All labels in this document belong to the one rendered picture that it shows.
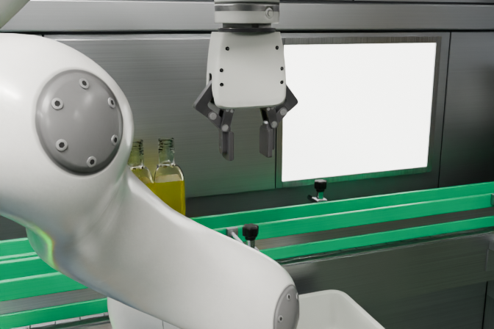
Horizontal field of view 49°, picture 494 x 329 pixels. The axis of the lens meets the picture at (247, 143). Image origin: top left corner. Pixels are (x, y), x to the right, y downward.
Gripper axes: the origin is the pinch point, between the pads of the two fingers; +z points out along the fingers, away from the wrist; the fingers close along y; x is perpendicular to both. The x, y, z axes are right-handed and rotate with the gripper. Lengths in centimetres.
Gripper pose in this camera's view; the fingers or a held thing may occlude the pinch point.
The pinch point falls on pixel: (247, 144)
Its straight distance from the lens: 73.8
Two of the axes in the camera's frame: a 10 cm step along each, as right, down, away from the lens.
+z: 0.0, 9.8, 2.2
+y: -9.4, 0.7, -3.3
